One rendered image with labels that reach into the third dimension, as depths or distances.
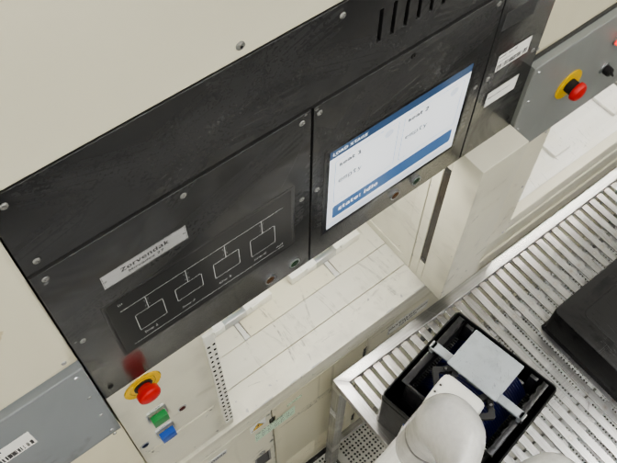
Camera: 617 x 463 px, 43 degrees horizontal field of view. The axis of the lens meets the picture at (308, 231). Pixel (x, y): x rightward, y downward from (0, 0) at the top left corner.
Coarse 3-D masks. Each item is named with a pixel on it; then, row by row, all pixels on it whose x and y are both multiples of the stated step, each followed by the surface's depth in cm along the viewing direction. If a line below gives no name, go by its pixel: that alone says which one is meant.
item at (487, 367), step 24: (456, 336) 179; (480, 336) 161; (432, 360) 173; (456, 360) 158; (480, 360) 159; (504, 360) 159; (408, 384) 166; (480, 384) 156; (504, 384) 156; (528, 384) 171; (408, 408) 175; (504, 408) 162; (528, 408) 164; (504, 432) 161
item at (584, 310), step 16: (608, 272) 194; (592, 288) 192; (608, 288) 192; (560, 304) 190; (576, 304) 190; (592, 304) 190; (608, 304) 190; (560, 320) 189; (576, 320) 188; (592, 320) 188; (608, 320) 188; (560, 336) 193; (576, 336) 187; (592, 336) 186; (608, 336) 186; (576, 352) 191; (592, 352) 185; (608, 352) 184; (592, 368) 189; (608, 368) 184; (608, 384) 187
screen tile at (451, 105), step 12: (444, 96) 122; (456, 96) 125; (420, 108) 119; (432, 108) 122; (444, 108) 125; (456, 108) 128; (408, 120) 119; (420, 120) 122; (444, 120) 128; (420, 132) 125; (432, 132) 128; (408, 144) 126; (420, 144) 129
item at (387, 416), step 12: (456, 312) 181; (444, 324) 179; (504, 348) 176; (408, 372) 178; (528, 372) 176; (396, 384) 175; (552, 384) 172; (384, 396) 170; (396, 396) 187; (540, 396) 179; (552, 396) 171; (384, 408) 175; (396, 408) 169; (540, 408) 171; (384, 420) 181; (396, 420) 175; (528, 420) 185; (396, 432) 180; (516, 432) 183; (504, 444) 182; (492, 456) 180; (504, 456) 164
